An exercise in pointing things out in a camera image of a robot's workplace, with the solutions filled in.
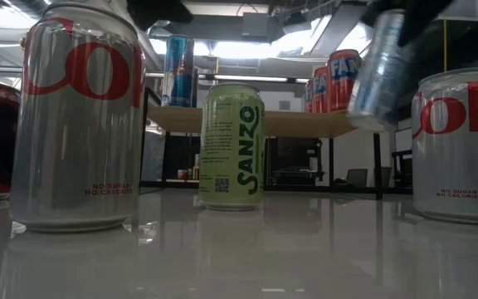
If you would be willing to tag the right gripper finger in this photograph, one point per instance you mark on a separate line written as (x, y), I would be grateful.
(372, 12)
(421, 21)

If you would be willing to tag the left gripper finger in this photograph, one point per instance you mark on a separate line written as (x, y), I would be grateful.
(156, 12)

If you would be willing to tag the blue silver Red Bull can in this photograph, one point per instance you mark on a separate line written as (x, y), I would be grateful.
(378, 83)
(179, 83)

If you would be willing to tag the silver Diet Coke can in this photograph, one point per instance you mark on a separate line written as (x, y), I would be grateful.
(77, 137)
(459, 166)

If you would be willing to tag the green Sanzo can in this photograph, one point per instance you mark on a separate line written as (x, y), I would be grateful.
(230, 158)

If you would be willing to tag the white ceiling box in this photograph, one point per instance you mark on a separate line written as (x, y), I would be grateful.
(463, 10)

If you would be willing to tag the grey ceiling unit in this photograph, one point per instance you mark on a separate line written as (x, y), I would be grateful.
(255, 25)

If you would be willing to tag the wooden shelf with black legs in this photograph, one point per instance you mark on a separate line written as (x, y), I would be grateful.
(297, 124)

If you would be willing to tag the grey fabric cover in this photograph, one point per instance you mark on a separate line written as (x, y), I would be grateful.
(154, 158)

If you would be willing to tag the black perforated cart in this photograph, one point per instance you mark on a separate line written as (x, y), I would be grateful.
(403, 168)

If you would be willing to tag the grey office chair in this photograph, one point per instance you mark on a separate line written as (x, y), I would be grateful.
(387, 176)
(357, 177)

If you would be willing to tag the black desk with monitor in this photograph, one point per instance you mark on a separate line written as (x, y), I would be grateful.
(293, 158)

